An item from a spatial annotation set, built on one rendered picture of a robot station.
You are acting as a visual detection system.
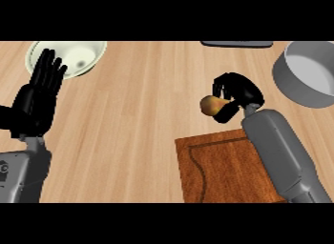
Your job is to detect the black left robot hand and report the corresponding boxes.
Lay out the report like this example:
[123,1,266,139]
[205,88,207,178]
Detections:
[0,48,69,139]

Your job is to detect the brown wooden cutting board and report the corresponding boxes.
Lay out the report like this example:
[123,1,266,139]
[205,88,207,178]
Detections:
[174,128,288,204]

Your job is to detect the pale green bowl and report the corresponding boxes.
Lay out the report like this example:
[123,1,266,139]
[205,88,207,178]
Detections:
[25,41,108,81]

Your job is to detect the yellow-brown pear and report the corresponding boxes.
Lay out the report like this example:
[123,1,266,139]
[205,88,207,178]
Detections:
[199,95,230,116]

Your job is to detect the dark grey flat appliance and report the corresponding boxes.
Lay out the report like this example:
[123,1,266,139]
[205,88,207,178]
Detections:
[199,40,275,49]

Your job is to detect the grey metal pot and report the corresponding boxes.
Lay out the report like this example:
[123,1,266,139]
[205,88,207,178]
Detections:
[270,40,334,110]

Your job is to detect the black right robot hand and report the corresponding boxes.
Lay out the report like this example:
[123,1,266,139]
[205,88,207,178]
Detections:
[211,71,266,125]

